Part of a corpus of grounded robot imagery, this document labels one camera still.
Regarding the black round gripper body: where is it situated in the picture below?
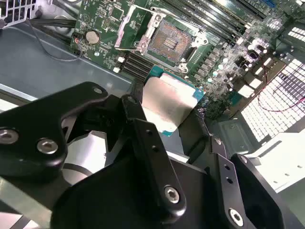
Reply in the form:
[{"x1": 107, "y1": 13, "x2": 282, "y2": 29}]
[{"x1": 51, "y1": 154, "x2": 226, "y2": 229}]

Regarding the silver square CPU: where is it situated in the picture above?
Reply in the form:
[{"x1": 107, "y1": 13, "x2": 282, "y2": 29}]
[{"x1": 140, "y1": 65, "x2": 207, "y2": 138}]

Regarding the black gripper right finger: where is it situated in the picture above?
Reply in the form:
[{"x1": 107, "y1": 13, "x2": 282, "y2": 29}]
[{"x1": 188, "y1": 111, "x2": 286, "y2": 229}]

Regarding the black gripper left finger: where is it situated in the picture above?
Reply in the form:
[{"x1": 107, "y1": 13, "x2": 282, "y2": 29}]
[{"x1": 0, "y1": 80, "x2": 187, "y2": 221}]

